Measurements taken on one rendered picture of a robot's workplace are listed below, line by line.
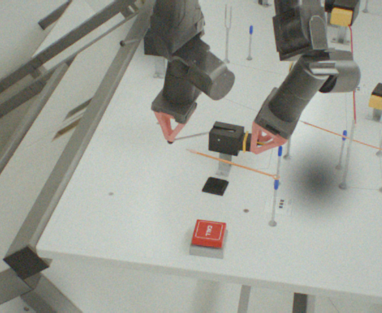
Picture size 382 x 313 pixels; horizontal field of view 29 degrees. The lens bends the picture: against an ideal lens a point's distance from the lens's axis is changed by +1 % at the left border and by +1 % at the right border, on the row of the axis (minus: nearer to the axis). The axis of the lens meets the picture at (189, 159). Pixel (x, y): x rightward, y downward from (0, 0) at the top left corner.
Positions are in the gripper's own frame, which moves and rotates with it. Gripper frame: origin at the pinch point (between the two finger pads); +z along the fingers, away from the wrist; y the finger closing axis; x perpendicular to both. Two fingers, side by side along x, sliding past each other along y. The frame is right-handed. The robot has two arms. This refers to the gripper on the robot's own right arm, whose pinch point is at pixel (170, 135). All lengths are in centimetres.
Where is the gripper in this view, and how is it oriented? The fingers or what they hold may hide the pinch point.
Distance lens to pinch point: 137.9
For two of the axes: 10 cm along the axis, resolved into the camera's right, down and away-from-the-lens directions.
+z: -1.6, 7.6, 6.3
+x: -9.3, -3.3, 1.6
